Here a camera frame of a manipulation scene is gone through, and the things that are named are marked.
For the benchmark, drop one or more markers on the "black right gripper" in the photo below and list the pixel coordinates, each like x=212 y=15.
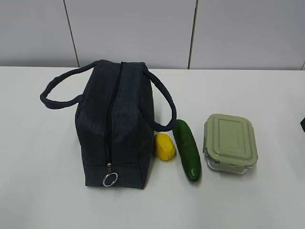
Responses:
x=302 y=124

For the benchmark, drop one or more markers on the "green lidded glass container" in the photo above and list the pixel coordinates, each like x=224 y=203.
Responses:
x=229 y=144

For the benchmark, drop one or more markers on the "green cucumber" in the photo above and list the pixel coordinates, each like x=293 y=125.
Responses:
x=188 y=150

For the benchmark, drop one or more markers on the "yellow lemon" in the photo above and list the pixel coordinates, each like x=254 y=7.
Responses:
x=164 y=147

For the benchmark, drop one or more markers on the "dark blue lunch bag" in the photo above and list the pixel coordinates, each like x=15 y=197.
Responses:
x=122 y=106

